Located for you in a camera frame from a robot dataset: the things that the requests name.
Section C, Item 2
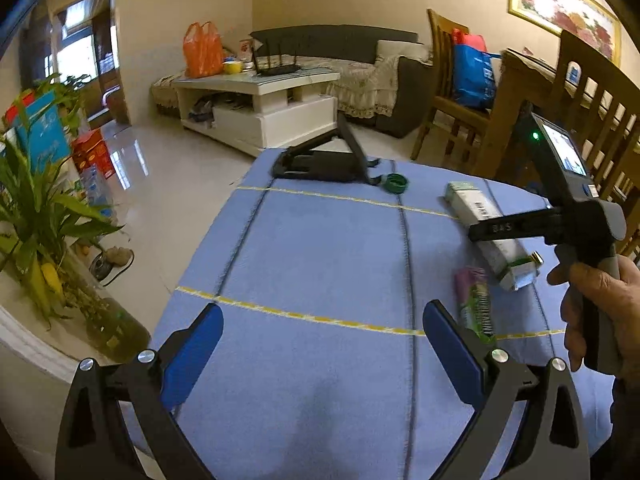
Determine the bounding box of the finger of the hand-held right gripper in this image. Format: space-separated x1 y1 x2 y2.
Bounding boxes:
468 207 556 243

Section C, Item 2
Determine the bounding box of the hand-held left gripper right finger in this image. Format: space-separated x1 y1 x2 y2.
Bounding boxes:
422 300 593 480

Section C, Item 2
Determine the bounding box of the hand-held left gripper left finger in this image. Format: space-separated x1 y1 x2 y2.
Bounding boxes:
55 302 226 480

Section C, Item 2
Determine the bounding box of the green and white toothpaste box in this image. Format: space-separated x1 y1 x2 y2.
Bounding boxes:
445 181 541 292

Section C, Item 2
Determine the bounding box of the person's right hand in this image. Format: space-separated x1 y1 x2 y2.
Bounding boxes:
547 260 640 386

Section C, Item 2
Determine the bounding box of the green gum packet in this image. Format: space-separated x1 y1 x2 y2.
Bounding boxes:
454 266 497 346

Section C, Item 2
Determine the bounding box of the wooden dining table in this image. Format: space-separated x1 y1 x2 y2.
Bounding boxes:
472 49 640 181

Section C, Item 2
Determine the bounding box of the blue shopping bag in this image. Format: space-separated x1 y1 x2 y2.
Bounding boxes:
452 44 501 110

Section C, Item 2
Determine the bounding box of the blue striped tablecloth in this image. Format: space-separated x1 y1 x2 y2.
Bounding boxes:
122 147 616 480

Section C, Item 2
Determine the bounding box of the wooden slat-back chair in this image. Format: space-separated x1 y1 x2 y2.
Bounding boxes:
411 8 493 166
550 29 640 261

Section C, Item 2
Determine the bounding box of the black phone stand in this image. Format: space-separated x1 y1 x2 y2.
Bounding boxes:
271 114 381 186

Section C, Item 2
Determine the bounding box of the red shopping bag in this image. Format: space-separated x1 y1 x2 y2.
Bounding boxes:
451 28 487 52

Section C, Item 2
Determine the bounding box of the pack of water bottles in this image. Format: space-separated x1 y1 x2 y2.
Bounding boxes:
80 165 116 211

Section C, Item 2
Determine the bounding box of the long-leaf potted plant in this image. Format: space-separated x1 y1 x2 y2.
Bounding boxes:
0 125 151 361

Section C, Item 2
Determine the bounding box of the framed flower painting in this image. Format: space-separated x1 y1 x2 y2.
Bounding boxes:
507 0 622 67

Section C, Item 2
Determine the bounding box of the red gift box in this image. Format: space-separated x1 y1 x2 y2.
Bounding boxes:
71 128 113 178

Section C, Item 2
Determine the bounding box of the white coffee table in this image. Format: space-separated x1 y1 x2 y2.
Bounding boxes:
172 67 341 157

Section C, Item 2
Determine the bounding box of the grey sofa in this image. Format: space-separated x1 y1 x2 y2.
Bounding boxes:
151 26 433 139

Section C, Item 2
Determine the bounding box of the blue gift box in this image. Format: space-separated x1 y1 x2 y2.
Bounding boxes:
15 91 71 163

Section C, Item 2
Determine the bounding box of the black wifi router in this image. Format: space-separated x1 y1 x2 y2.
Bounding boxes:
250 35 301 77

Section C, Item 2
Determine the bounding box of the green pothos plant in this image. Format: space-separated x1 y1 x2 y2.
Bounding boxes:
20 74 96 131

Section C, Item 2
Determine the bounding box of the orange plastic bag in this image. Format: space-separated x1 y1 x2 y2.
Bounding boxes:
182 21 224 78

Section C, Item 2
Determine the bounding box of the black wall television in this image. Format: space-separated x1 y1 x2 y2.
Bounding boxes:
20 7 53 76

